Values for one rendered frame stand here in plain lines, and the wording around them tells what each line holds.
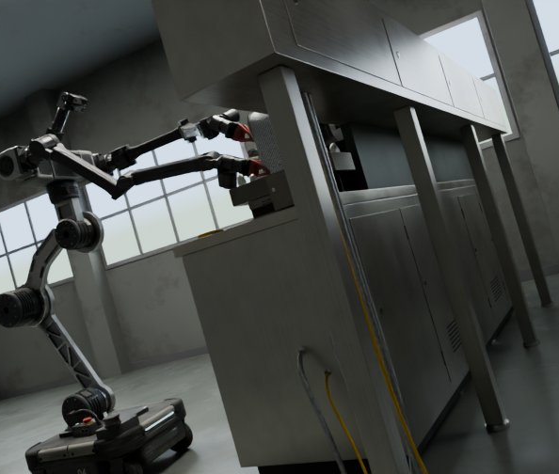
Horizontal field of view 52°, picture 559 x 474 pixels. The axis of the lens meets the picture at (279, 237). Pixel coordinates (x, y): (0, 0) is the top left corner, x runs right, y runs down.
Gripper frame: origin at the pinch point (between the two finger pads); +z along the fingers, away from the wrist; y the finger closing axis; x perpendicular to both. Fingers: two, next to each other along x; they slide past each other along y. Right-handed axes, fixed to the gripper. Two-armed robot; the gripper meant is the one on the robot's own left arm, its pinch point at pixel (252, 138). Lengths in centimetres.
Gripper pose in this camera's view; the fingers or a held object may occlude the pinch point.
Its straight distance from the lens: 223.6
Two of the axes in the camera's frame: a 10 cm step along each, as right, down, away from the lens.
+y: -5.0, 0.5, -8.7
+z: 8.0, 4.0, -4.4
